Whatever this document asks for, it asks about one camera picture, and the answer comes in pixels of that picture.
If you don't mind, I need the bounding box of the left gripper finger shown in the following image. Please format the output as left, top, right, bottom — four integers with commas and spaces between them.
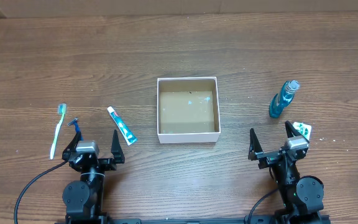
62, 131, 82, 159
111, 129, 125, 164

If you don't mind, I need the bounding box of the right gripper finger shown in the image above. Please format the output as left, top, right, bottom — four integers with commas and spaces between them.
248, 128, 264, 161
285, 121, 302, 138

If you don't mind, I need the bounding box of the green white floss packet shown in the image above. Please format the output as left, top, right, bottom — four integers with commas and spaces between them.
293, 122, 312, 140

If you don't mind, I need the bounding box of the green white toothpaste tube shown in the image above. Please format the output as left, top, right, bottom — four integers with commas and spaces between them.
107, 106, 137, 146

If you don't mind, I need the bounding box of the blue disposable razor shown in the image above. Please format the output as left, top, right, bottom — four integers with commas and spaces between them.
67, 118, 83, 141

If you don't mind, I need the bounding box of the blue liquid bottle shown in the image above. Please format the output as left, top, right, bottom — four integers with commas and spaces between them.
269, 80, 300, 118

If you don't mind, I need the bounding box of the green white toothbrush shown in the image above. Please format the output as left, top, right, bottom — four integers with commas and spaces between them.
50, 103, 67, 160

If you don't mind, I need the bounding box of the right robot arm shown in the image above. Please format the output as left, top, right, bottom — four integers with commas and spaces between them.
244, 121, 331, 223

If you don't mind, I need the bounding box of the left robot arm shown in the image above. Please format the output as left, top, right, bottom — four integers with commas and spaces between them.
62, 131, 125, 223

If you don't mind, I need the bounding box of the white cardboard box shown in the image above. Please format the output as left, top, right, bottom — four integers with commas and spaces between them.
157, 77, 221, 144

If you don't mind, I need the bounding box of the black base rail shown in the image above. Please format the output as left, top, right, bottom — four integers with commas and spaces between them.
54, 214, 332, 224

